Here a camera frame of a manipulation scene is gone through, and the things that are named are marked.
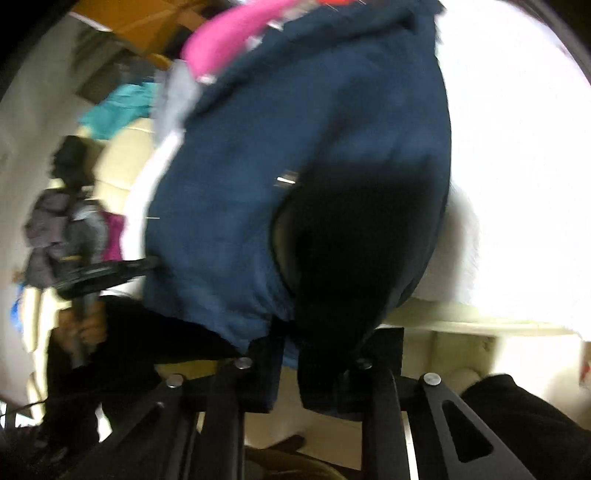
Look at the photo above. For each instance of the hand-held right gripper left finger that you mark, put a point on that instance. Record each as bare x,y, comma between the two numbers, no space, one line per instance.
221,415

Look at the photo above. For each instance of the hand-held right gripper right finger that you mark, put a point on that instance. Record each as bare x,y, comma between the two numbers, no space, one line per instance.
383,406

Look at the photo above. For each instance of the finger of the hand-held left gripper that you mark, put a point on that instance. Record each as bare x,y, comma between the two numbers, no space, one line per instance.
138,270

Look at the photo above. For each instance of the navy zip jacket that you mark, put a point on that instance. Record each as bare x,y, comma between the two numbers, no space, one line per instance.
300,161

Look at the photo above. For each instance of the person's left forearm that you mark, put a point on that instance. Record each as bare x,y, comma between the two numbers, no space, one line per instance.
152,350

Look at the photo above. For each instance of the person's left hand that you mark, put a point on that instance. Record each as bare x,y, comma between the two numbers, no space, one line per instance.
90,330

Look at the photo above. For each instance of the magenta cloth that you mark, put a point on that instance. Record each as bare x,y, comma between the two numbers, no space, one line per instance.
113,237

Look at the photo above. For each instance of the grey fuzzy clothing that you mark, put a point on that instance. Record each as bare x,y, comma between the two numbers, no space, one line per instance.
55,230

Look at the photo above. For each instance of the black cloth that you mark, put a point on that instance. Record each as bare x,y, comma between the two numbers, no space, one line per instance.
71,159

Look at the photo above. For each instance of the person's black clothing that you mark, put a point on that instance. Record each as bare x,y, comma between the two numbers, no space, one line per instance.
535,424

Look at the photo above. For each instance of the teal garment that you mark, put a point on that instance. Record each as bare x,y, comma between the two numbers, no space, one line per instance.
120,108

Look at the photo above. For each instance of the grey garment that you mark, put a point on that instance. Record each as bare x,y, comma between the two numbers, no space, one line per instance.
178,101

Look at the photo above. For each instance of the wooden pillar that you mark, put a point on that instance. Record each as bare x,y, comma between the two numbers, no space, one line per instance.
138,23

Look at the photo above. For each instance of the magenta pillow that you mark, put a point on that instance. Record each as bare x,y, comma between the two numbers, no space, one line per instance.
226,37

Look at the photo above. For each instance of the white blanket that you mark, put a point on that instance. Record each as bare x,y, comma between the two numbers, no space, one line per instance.
517,161

